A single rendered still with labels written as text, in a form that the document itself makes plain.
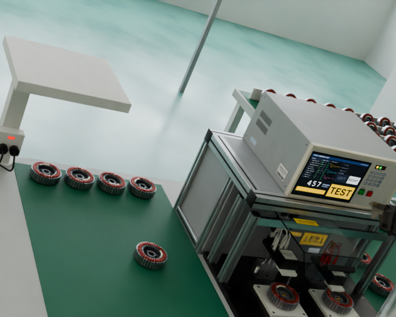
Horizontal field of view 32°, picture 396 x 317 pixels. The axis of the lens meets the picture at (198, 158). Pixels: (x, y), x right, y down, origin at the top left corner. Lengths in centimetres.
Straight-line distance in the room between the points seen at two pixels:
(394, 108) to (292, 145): 418
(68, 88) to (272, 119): 73
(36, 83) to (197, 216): 80
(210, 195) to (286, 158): 33
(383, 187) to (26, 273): 124
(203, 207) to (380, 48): 806
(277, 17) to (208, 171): 712
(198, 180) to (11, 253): 78
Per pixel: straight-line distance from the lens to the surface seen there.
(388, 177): 248
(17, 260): 214
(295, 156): 229
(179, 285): 229
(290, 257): 238
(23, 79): 212
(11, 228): 226
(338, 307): 250
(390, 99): 650
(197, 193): 255
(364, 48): 1048
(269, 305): 235
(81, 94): 216
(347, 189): 241
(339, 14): 1000
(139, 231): 246
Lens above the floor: 204
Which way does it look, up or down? 24 degrees down
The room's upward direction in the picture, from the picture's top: 24 degrees clockwise
